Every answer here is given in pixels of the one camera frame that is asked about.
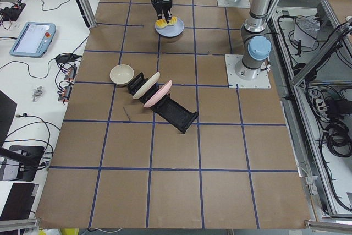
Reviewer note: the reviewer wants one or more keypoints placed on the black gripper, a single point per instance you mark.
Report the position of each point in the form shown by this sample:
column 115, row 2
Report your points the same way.
column 158, row 1

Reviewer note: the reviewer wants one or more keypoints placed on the cream plate in rack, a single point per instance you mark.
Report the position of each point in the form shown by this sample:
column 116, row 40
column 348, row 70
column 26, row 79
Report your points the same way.
column 146, row 86

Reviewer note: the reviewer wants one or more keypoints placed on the black dish rack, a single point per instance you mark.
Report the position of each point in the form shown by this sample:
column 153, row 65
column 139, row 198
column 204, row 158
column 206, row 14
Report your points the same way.
column 167, row 108

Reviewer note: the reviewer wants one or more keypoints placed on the black monitor stand base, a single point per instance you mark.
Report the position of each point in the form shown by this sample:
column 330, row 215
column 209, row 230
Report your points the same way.
column 20, row 162

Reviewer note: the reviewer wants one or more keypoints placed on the striped orange bread roll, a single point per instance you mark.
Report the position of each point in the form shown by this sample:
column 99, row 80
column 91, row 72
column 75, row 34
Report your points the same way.
column 162, row 23

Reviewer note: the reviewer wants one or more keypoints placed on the cream bowl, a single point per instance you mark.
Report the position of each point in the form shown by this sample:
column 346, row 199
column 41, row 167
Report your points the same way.
column 121, row 74

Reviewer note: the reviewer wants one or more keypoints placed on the pink plate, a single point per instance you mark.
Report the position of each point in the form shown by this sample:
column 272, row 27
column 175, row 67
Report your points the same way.
column 158, row 95

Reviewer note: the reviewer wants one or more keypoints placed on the black electronics box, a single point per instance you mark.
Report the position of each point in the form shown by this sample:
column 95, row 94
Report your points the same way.
column 12, row 13

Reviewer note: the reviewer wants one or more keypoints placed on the blue teach pendant near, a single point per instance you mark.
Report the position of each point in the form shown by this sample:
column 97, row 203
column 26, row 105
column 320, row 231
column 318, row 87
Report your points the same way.
column 34, row 40

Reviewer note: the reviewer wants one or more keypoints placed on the blue plate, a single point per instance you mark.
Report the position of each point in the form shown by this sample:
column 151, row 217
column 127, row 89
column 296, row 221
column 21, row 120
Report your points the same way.
column 172, row 31

